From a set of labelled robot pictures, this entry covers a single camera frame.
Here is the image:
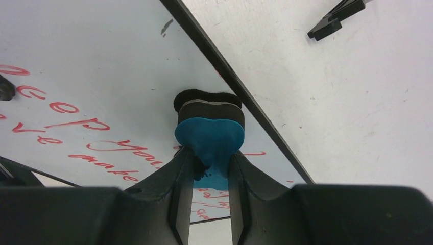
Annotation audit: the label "wire whiteboard stand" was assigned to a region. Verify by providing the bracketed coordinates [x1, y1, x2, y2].
[307, 0, 369, 41]

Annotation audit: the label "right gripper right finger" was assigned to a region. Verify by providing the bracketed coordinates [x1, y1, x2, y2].
[228, 153, 432, 244]

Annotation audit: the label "blue whiteboard eraser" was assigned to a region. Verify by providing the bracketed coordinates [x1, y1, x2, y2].
[173, 89, 245, 191]

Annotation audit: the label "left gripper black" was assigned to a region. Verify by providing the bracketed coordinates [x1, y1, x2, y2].
[0, 75, 79, 187]

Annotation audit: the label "small whiteboard black frame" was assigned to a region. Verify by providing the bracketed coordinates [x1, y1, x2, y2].
[0, 0, 315, 225]

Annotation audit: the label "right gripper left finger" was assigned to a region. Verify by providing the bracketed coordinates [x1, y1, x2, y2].
[1, 149, 193, 244]

